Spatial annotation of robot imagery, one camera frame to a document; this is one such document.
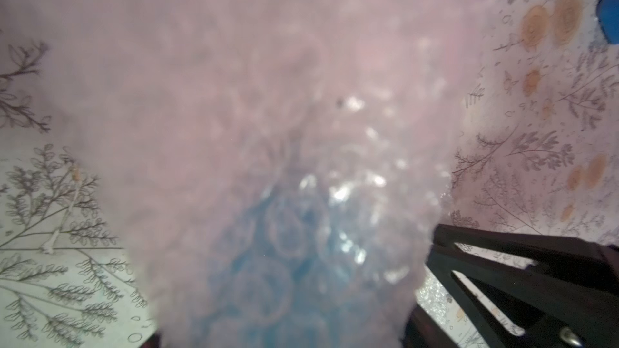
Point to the clear bubble wrap sheet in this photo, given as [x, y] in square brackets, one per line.
[192, 111]

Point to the blue tape dispenser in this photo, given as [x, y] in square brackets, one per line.
[607, 13]

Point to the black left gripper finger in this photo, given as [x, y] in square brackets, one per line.
[530, 290]

